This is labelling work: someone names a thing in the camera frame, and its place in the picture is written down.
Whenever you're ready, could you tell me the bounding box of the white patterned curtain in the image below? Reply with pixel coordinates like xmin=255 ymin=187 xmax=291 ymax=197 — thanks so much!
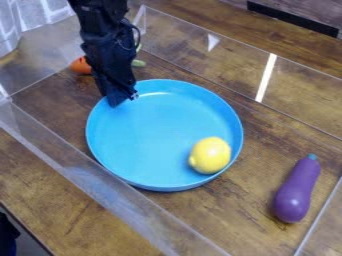
xmin=0 ymin=0 xmax=74 ymax=58

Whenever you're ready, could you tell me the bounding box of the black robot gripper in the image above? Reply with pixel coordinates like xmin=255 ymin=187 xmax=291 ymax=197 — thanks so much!
xmin=82 ymin=26 xmax=138 ymax=107

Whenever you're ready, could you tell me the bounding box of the clear acrylic enclosure wall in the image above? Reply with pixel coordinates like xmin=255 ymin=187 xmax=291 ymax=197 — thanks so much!
xmin=0 ymin=0 xmax=342 ymax=256

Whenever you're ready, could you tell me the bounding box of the round blue tray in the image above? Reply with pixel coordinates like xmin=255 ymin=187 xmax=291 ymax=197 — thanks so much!
xmin=86 ymin=79 xmax=243 ymax=192

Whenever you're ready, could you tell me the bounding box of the purple toy eggplant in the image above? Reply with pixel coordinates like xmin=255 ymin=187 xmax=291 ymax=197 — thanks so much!
xmin=273 ymin=153 xmax=321 ymax=223

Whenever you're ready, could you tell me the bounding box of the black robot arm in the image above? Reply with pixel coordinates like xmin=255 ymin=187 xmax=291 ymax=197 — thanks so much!
xmin=67 ymin=0 xmax=140 ymax=107

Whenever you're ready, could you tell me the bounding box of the yellow toy lemon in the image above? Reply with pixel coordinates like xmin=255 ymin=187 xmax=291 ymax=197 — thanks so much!
xmin=188 ymin=137 xmax=231 ymax=174

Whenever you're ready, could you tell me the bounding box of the black cable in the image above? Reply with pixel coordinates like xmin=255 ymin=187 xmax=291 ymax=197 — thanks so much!
xmin=118 ymin=19 xmax=143 ymax=53

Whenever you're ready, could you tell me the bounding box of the orange toy carrot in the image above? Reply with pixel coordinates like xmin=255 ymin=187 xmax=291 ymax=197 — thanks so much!
xmin=68 ymin=41 xmax=148 ymax=76

